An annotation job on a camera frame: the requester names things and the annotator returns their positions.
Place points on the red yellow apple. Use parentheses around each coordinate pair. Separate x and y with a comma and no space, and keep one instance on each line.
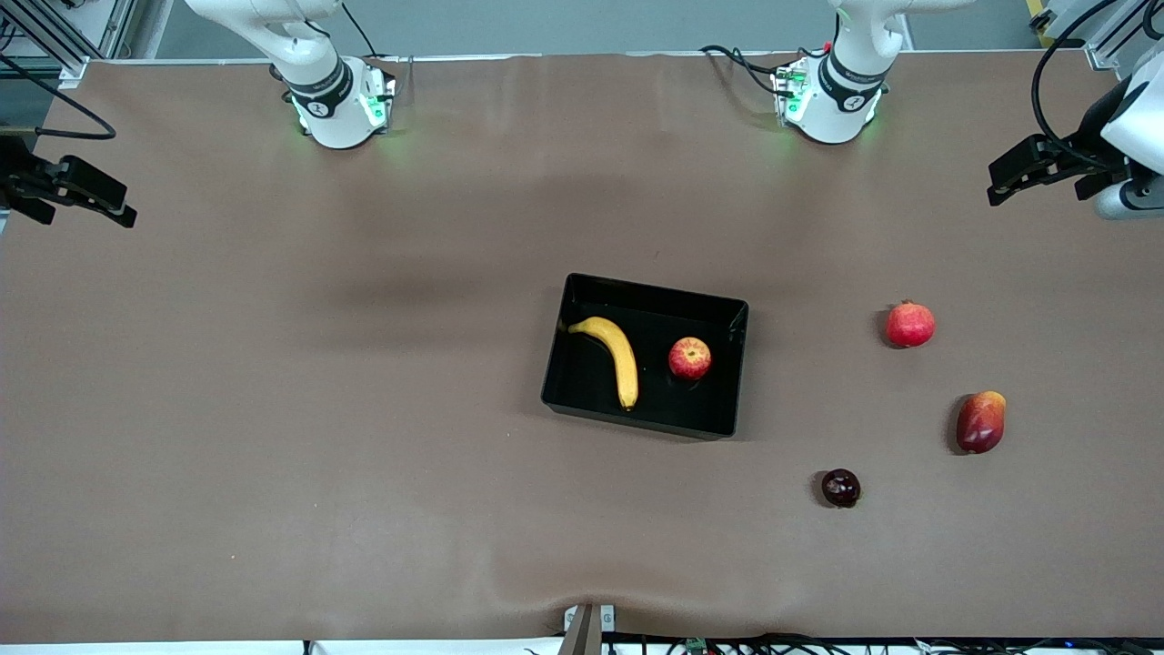
(690,358)

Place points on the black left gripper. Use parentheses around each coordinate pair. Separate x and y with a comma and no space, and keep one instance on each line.
(1088,144)

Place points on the red yellow mango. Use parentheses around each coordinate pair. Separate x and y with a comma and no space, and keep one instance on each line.
(980,423)

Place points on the red pomegranate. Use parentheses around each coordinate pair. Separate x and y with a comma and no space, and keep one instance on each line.
(910,326)

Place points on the black rectangular plastic box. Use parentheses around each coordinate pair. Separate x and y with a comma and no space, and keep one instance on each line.
(673,400)

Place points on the aluminium frame profile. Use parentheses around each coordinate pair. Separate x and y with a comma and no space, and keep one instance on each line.
(55,36)
(1091,27)

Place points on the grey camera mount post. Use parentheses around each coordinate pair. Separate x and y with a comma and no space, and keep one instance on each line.
(582,637)

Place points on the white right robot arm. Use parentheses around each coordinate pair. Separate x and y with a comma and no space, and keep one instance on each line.
(327,100)

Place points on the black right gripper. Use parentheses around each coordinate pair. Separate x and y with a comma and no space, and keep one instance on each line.
(18,176)

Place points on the brown table mat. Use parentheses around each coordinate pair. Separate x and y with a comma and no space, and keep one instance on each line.
(364,455)

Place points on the dark purple mangosteen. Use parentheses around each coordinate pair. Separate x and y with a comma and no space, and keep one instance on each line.
(841,488)

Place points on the yellow banana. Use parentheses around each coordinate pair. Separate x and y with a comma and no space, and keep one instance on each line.
(618,355)

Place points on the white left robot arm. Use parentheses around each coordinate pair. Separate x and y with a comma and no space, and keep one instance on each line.
(846,100)

